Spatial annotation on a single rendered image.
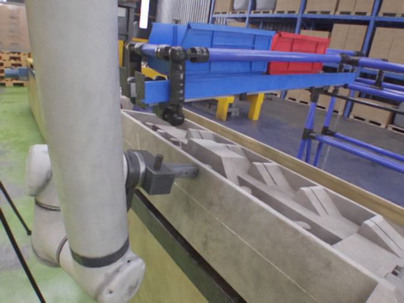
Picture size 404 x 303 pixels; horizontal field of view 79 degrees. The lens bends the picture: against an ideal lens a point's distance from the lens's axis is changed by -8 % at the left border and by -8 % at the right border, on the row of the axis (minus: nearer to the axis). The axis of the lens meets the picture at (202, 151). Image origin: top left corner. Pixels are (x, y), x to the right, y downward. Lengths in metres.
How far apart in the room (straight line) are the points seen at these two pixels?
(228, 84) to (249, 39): 0.13
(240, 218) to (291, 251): 0.12
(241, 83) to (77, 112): 0.50
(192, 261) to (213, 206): 0.18
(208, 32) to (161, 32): 0.16
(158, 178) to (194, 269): 0.29
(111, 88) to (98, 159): 0.08
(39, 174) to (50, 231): 0.10
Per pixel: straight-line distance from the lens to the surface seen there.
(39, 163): 0.46
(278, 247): 0.51
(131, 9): 7.21
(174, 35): 0.75
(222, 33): 0.65
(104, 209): 0.34
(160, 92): 0.56
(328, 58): 0.98
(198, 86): 0.61
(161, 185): 0.52
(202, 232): 0.64
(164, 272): 0.88
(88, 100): 0.28
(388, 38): 9.84
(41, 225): 0.52
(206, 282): 0.69
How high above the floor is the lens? 1.26
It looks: 21 degrees down
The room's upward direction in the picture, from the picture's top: 9 degrees clockwise
